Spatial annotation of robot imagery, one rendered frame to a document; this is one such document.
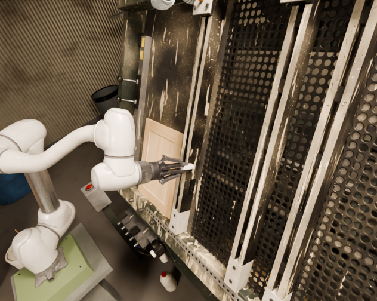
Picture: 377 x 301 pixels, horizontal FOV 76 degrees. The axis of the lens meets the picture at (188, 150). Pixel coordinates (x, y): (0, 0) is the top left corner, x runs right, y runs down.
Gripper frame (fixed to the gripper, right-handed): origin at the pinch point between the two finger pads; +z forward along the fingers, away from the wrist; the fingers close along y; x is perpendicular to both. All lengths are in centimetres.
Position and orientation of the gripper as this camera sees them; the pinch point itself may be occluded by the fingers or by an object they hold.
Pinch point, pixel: (187, 166)
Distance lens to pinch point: 109.3
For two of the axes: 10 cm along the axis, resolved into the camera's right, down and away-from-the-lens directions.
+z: 7.7, -0.6, 6.3
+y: 1.6, -9.5, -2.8
